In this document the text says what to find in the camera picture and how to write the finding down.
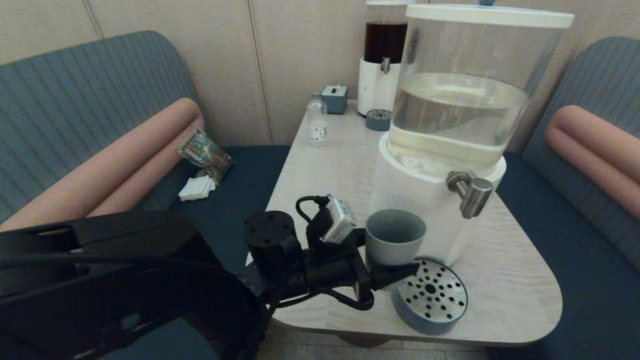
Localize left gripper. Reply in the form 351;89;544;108
300;227;421;307

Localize grey speckled cup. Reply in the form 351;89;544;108
364;208;428;269

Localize clear water dispenser white base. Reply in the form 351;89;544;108
369;4;576;267

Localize dark drink dispenser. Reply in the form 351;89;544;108
357;0;417;117

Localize white dispenser lid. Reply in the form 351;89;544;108
405;0;576;30

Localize round perforated drip tray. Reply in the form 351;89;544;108
391;258;469;336

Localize small round drip tray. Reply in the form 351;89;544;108
365;108;394;132

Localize small clear bottle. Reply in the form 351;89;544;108
306;92;329;147

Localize grey tissue box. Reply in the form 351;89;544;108
320;84;349;115

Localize blue ribbed booth sofa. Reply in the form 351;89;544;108
0;30;292;360
486;36;640;360

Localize white napkin stack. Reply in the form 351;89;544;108
178;174;217;202

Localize printed snack packet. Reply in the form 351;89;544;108
175;125;234;185

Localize pink bolster cushion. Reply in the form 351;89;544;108
0;97;206;233
543;103;640;222

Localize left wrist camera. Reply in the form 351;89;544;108
307;196;358;251

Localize black cable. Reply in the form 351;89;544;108
295;195;331;225

